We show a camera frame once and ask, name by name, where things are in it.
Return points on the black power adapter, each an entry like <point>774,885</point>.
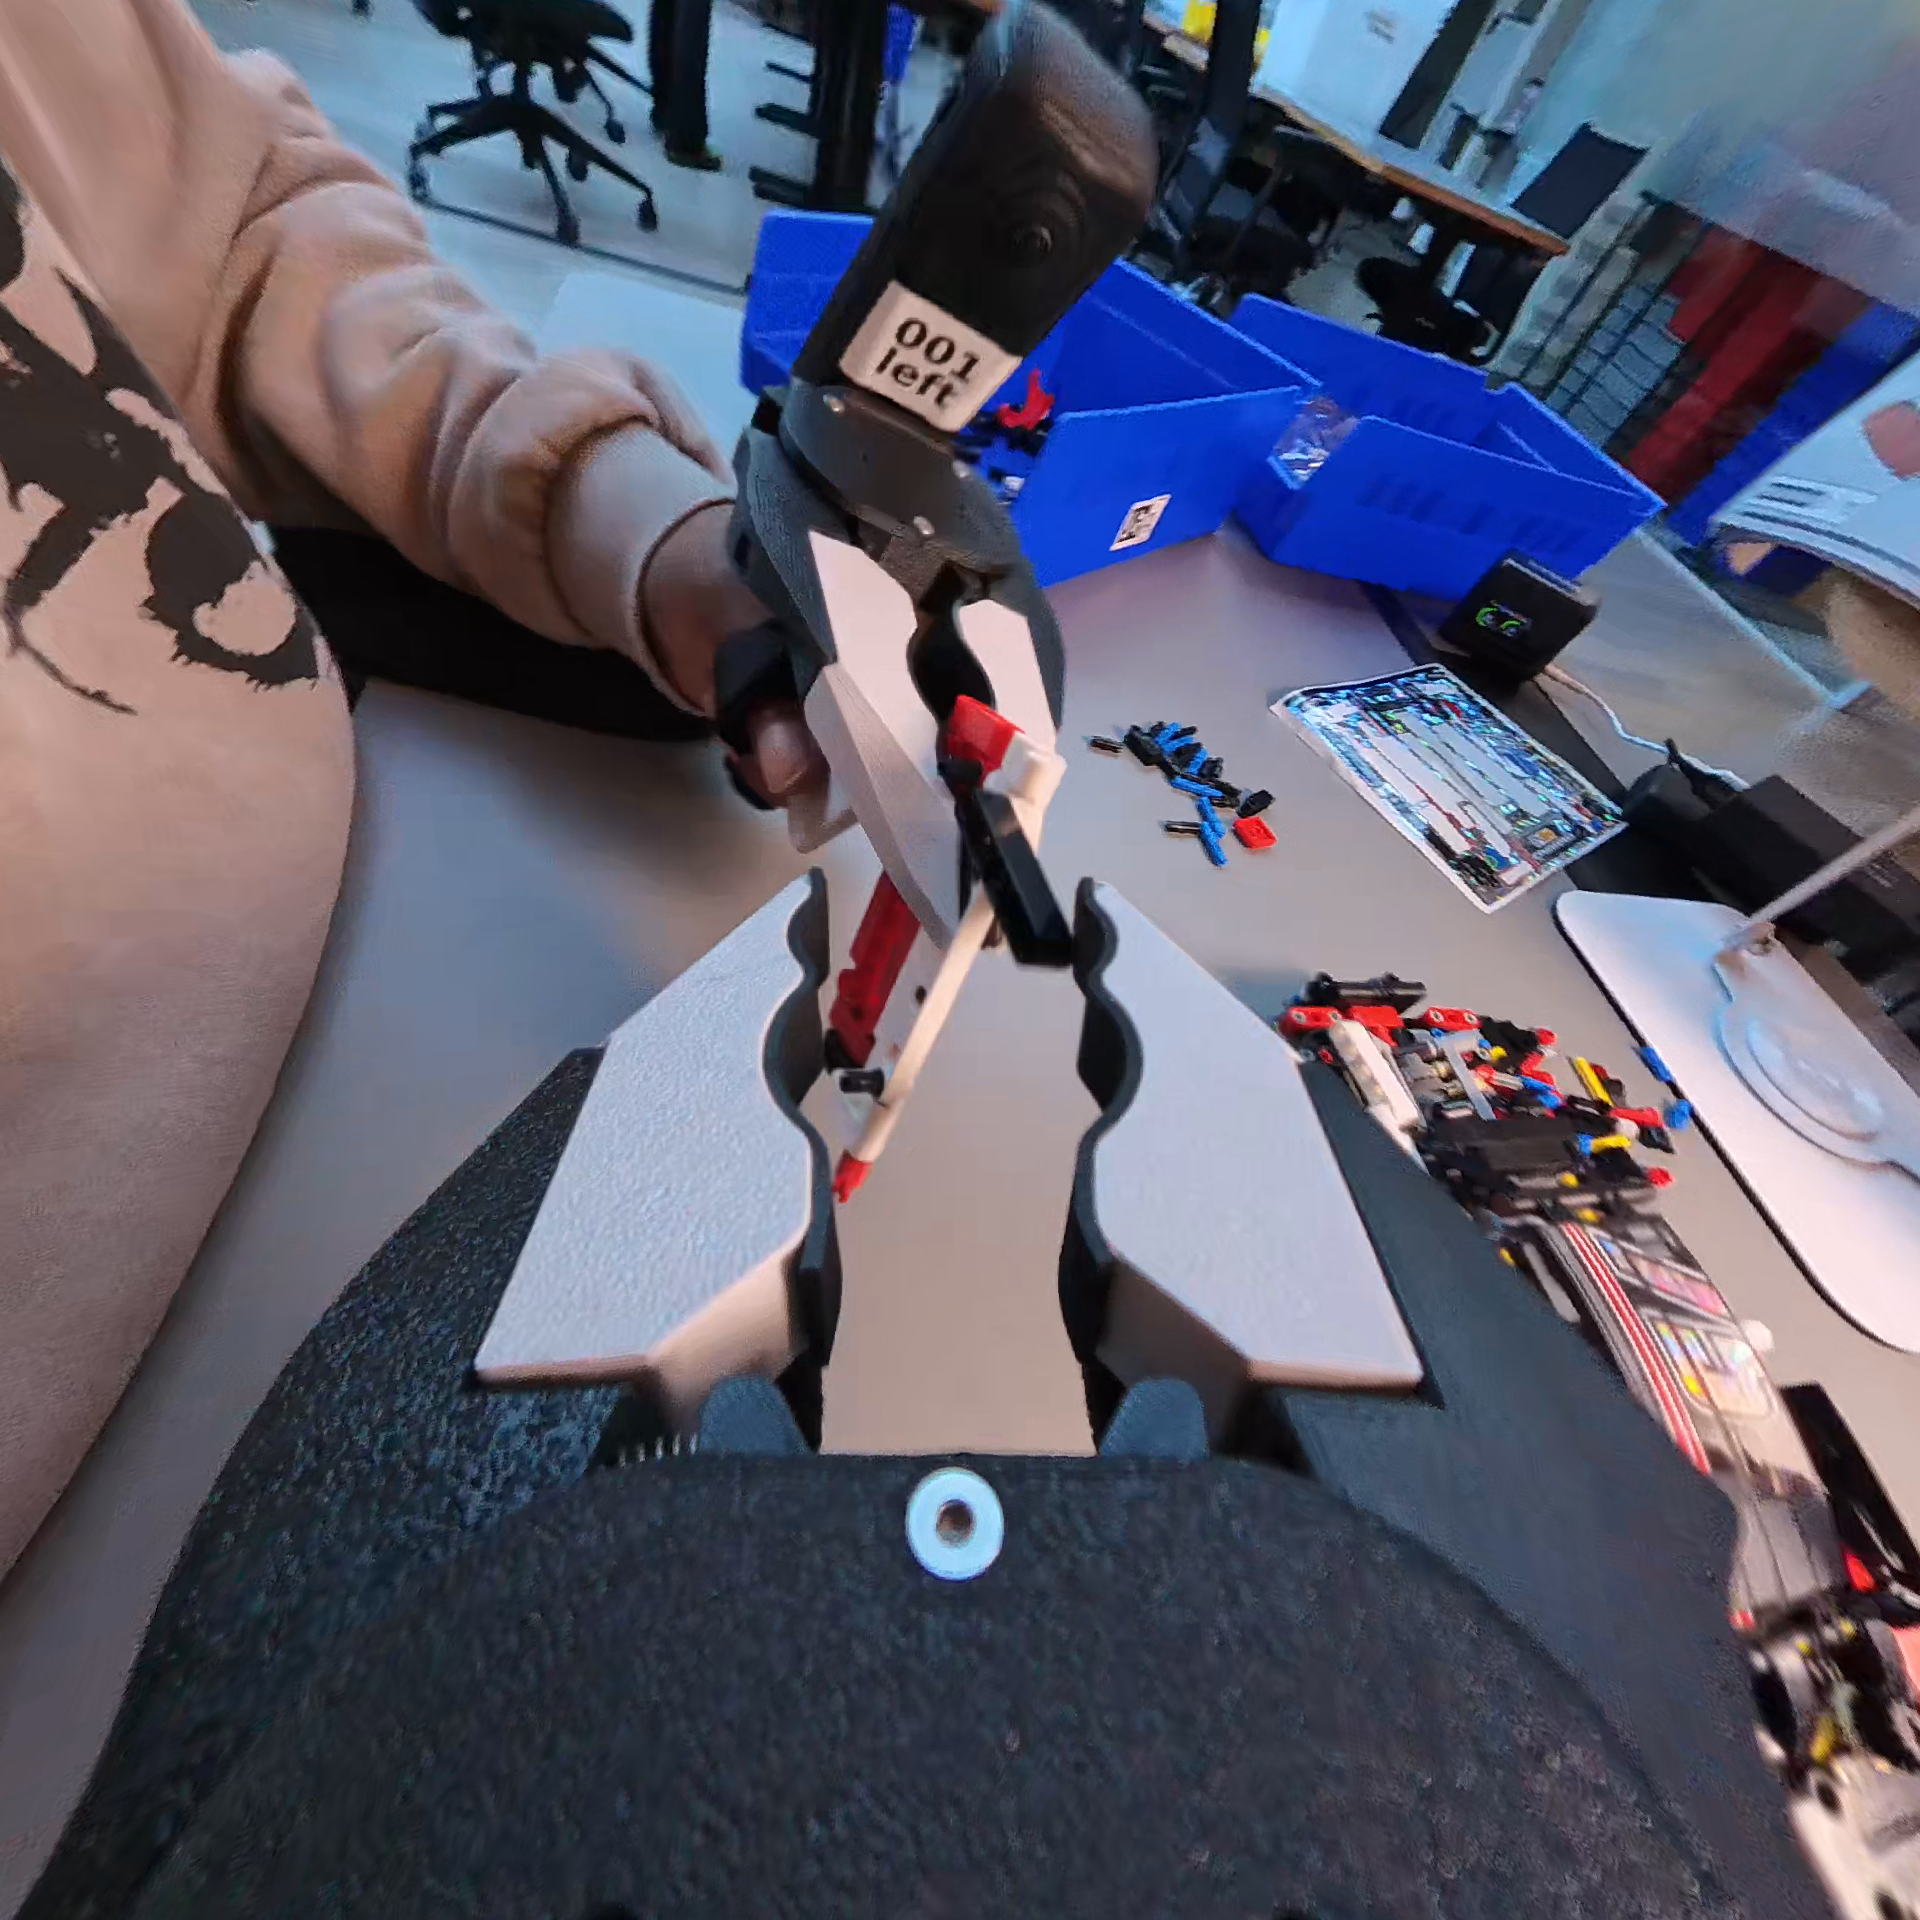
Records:
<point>1785,854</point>

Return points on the white red lego assembly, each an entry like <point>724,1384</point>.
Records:
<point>885,960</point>

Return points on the blue plastic bin white tag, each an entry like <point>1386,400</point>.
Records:
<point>1170,450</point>

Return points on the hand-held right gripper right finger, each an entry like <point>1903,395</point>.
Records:
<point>1230,1200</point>

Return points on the instruction booklet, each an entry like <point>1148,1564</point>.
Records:
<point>1830,493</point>

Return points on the holographic sticker sheet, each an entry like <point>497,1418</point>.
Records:
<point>1455,779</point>

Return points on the blue tape strip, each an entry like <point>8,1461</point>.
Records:
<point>1663,1078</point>

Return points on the heap of black lego parts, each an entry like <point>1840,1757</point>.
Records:
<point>1014,428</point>

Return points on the person's left forearm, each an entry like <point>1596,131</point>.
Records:
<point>376,374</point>

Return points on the black power bank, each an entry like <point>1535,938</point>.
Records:
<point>1517,614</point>

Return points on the pile of small lego pins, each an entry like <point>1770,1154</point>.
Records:
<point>1201,779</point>

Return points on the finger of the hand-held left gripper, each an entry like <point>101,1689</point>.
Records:
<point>885,779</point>
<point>1014,660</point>

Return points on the silver monitor stand base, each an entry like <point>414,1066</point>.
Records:
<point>1680,1020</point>

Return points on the person's left hand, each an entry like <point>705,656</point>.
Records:
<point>690,598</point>

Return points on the blue white lego race car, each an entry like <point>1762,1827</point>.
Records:
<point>1575,1171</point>

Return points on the crumpled clear plastic bag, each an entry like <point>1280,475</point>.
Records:
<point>1313,437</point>

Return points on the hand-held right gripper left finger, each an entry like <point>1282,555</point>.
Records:
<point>662,1200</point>

